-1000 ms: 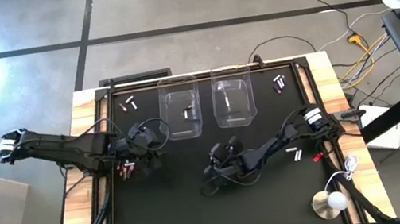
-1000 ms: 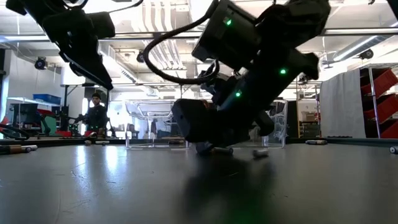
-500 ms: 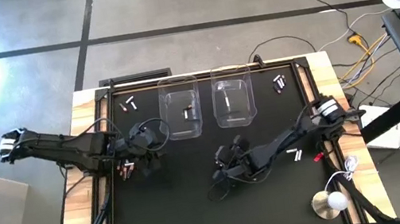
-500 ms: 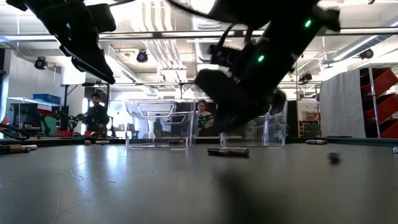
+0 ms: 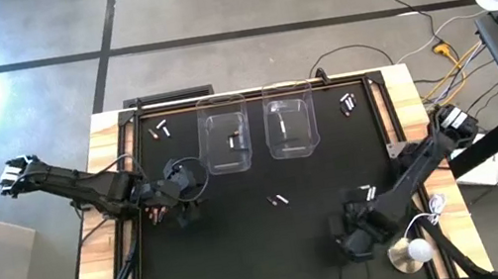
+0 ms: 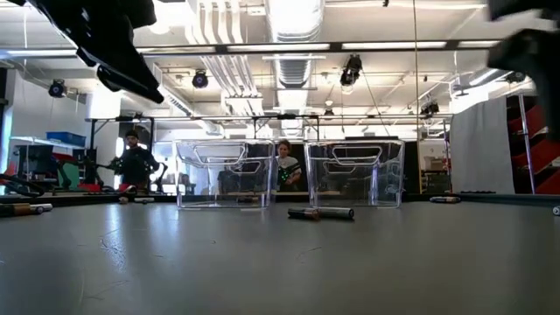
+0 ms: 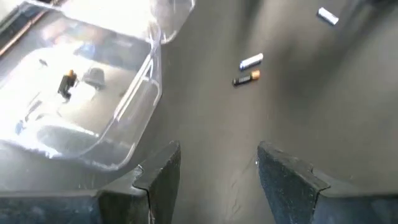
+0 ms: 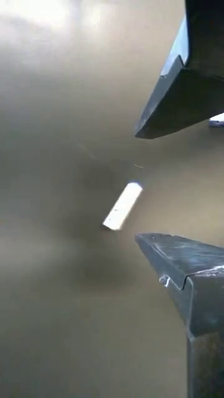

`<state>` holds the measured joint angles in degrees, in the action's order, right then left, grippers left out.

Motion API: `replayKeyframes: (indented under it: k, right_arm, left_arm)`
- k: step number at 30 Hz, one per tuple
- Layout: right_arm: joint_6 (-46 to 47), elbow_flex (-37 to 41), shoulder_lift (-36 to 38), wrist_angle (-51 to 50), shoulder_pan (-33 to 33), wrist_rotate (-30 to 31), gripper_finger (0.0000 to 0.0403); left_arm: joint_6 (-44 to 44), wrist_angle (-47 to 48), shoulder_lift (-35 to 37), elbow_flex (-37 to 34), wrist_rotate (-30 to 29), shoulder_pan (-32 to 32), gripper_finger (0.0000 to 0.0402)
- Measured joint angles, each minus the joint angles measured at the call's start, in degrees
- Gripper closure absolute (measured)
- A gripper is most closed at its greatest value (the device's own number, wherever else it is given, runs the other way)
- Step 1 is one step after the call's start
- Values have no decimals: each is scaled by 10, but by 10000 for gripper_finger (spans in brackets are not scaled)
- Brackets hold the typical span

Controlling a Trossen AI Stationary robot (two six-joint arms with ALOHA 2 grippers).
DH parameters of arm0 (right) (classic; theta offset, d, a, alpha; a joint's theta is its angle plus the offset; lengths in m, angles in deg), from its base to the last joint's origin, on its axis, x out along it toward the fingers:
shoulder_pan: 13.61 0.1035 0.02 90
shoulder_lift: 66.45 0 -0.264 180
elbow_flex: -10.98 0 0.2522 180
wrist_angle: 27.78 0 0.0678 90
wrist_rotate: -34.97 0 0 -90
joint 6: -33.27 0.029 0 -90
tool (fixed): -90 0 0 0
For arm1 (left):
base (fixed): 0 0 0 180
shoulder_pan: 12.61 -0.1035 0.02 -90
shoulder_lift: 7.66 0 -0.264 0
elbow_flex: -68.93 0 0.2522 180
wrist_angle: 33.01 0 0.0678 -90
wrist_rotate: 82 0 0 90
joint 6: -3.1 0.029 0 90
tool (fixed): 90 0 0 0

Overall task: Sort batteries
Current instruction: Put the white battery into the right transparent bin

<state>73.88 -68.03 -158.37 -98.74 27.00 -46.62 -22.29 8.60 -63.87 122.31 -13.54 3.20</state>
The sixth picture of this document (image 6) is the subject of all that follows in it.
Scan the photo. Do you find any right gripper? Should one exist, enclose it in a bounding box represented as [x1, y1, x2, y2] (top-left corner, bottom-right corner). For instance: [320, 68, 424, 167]
[487, 28, 560, 141]

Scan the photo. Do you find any light fabric curtain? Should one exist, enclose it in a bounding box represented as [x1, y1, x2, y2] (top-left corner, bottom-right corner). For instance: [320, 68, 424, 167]
[450, 95, 515, 195]

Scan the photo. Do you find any green chair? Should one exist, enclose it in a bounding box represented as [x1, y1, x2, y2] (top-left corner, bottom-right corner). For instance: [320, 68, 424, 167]
[59, 163, 82, 190]

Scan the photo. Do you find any black overhead frame bar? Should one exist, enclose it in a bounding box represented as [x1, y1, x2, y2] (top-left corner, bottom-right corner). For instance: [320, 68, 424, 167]
[0, 39, 502, 58]

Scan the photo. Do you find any white ceiling air unit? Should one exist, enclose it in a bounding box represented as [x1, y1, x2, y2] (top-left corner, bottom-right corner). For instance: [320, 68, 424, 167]
[148, 59, 225, 136]

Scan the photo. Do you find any clear plastic bin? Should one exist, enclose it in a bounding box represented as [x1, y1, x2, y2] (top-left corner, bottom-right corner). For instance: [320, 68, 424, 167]
[174, 138, 276, 209]
[304, 138, 406, 208]

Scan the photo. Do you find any person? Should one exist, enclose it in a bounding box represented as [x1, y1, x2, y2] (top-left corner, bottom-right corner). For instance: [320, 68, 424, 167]
[108, 129, 161, 193]
[275, 139, 303, 193]

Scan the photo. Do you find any red shelf rack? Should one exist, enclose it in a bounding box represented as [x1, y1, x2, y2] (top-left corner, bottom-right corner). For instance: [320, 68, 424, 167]
[506, 92, 560, 196]

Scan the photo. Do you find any blue plastic crate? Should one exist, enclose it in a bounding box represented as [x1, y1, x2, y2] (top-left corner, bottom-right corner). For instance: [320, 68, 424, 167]
[46, 130, 88, 148]

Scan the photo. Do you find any white shelf table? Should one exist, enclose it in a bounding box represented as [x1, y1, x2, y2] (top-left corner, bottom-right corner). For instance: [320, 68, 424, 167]
[9, 136, 87, 151]

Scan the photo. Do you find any silver ribbed air duct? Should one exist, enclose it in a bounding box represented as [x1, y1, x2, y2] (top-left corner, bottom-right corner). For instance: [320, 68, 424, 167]
[264, 0, 327, 137]

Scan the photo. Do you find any cardboard box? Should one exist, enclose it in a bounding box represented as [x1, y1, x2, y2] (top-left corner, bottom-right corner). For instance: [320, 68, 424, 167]
[423, 155, 445, 172]

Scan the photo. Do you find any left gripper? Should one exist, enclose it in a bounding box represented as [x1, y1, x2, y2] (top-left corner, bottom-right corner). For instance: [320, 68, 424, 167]
[28, 0, 165, 105]

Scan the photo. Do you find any white ceiling pipe bundle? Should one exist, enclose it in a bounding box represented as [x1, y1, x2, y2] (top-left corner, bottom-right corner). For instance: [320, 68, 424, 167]
[186, 0, 266, 117]

